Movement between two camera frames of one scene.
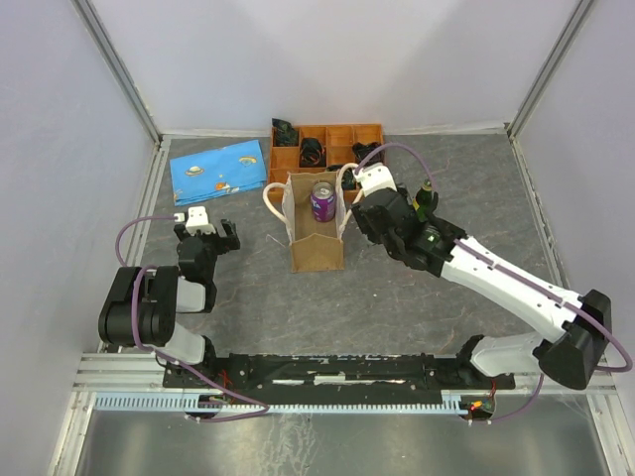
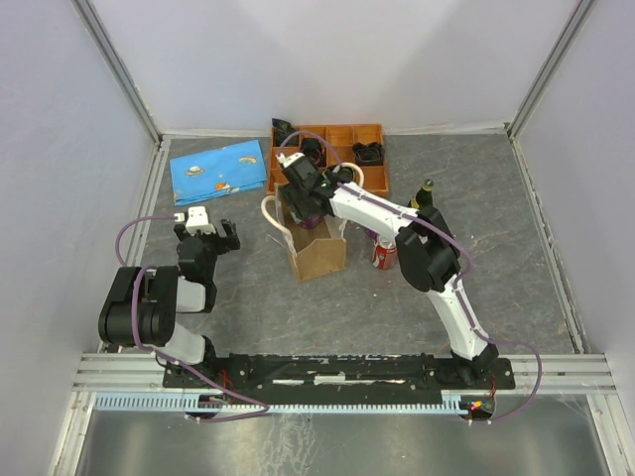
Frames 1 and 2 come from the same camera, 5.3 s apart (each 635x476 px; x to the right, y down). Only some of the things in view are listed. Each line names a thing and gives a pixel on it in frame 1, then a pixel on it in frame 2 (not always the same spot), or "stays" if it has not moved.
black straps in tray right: x=360 y=150 stays
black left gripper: x=225 y=243 stays
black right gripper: x=366 y=227 to x=297 y=211
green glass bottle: x=423 y=200 stays
